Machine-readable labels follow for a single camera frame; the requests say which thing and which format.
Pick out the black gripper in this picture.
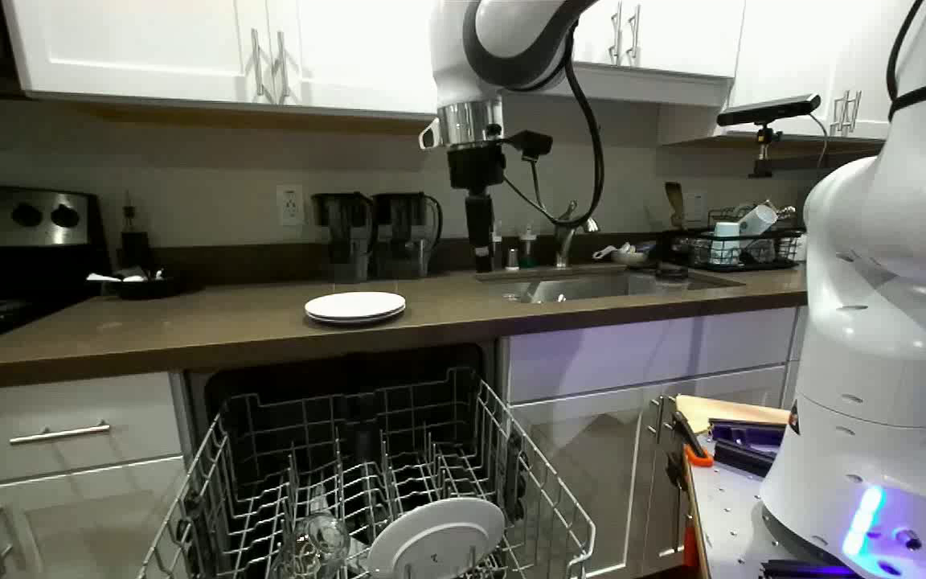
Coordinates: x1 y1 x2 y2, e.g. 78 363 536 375
444 142 508 273

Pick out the white plate with foot ring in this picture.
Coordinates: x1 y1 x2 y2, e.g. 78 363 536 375
364 495 508 579

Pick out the flat white round plate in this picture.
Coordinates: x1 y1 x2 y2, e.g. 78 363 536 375
303 288 411 329

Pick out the black open dishwasher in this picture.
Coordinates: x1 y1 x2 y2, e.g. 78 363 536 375
183 341 503 579

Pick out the chrome sink faucet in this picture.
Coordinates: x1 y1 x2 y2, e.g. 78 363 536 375
548 206 601 269

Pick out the stainless steel sink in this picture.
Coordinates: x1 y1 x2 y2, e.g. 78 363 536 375
476 262 745 309

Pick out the white sink base cabinet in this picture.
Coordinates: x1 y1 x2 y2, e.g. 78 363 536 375
498 305 803 579

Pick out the black dish drying rack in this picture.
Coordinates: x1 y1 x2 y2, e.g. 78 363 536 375
667 196 810 273

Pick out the light wooden board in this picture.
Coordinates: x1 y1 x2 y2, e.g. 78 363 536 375
670 391 794 436

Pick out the black flat devices stack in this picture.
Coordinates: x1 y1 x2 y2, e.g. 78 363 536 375
707 415 790 475

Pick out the dark shallow dish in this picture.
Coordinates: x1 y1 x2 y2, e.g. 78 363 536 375
84 266 201 301

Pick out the clear drinking glass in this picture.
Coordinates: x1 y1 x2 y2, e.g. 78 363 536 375
294 485 364 579

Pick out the dark glass bottle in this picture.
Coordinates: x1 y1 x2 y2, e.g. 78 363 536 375
115 203 156 273

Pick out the stainless black stove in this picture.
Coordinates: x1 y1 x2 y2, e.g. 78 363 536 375
0 181 111 356

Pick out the white base cabinet door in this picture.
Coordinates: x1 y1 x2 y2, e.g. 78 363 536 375
0 453 191 579

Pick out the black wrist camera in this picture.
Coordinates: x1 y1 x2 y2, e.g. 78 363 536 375
508 128 555 165

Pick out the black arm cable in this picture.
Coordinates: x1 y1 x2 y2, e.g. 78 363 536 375
498 30 608 230

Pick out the white wall outlet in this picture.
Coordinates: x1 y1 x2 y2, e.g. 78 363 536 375
272 182 308 227

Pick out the silver wall cabinet handle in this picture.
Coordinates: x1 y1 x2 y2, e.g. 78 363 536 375
243 26 276 105
271 30 303 105

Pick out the white wall cabinet above sink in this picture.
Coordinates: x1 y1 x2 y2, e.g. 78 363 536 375
570 0 749 110

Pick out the orange handled tool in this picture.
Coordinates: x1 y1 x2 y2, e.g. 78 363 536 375
682 428 718 468

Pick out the black camera on stand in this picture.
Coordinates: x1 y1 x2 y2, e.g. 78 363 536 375
714 91 826 181

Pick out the white wire dishwasher rack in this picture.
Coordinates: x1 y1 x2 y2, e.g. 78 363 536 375
139 365 601 579

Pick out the white corner wall cabinet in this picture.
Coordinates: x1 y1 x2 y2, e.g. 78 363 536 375
728 0 923 137

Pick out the wide white wall cabinet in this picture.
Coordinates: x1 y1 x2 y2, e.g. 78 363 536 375
0 0 444 121

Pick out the white drawer with handle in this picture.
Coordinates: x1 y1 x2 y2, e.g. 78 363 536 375
0 369 186 489

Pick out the silver drawer bar handle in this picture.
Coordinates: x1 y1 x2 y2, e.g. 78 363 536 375
5 419 115 451

